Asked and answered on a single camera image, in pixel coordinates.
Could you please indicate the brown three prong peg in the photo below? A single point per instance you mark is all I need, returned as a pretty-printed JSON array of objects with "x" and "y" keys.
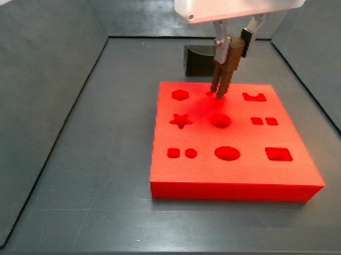
[{"x": 224, "y": 70}]

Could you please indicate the red shape sorting board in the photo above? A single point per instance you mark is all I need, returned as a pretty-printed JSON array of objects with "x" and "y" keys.
[{"x": 229, "y": 149}]

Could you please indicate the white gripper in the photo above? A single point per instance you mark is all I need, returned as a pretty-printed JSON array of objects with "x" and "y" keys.
[{"x": 200, "y": 11}]

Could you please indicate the dark grey curved block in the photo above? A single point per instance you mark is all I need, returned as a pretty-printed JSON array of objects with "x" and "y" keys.
[{"x": 198, "y": 57}]

